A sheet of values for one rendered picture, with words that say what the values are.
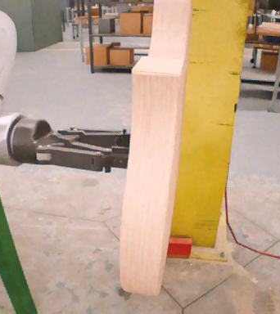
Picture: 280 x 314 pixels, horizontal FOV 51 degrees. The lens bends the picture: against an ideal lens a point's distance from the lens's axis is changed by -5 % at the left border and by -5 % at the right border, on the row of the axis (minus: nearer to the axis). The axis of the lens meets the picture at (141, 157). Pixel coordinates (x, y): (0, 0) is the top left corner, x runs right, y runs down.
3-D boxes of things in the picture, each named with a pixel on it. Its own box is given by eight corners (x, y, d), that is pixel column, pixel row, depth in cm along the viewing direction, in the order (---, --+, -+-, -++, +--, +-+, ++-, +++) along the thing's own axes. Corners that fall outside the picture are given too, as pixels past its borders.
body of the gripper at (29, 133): (36, 154, 55) (84, 159, 53) (11, 170, 47) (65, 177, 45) (33, 113, 52) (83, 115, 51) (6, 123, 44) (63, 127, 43)
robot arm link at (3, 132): (-19, 172, 48) (12, 176, 47) (-25, 117, 45) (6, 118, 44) (11, 154, 56) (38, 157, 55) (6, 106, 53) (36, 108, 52)
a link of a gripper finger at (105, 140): (57, 154, 50) (58, 151, 51) (126, 152, 52) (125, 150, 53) (56, 131, 48) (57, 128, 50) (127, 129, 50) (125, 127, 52)
